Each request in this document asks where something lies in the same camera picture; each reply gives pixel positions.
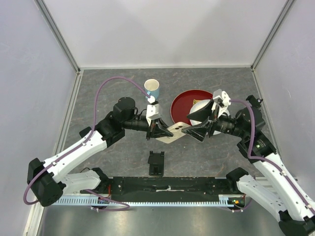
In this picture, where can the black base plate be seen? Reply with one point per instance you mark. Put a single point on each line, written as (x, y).
(166, 188)

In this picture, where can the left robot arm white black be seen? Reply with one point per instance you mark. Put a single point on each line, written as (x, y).
(51, 178)

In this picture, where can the phone with beige case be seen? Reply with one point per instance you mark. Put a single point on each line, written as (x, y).
(176, 130)

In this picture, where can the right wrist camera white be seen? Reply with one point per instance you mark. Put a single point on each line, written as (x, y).
(221, 99)

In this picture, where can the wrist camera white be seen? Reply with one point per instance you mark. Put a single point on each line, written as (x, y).
(153, 109)
(221, 99)

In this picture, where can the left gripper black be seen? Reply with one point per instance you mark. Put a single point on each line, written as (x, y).
(153, 129)

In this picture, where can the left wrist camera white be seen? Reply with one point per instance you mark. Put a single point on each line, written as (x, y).
(153, 109)

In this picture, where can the blue mug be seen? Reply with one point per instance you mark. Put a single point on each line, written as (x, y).
(152, 87)

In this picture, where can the grey slotted cable duct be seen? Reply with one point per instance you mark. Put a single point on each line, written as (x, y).
(94, 201)

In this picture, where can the black folding phone stand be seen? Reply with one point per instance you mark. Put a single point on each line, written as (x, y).
(156, 163)

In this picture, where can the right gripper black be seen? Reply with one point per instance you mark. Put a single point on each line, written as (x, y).
(200, 132)

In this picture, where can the black round-base phone holder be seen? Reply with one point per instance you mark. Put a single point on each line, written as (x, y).
(255, 102)

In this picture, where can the yellow item on tray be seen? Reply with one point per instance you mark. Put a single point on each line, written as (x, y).
(195, 101)

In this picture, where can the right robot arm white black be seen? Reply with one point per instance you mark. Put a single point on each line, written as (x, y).
(289, 204)

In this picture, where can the white paper plate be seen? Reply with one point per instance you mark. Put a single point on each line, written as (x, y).
(197, 123)

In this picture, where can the red round tray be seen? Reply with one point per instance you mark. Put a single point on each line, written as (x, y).
(183, 103)

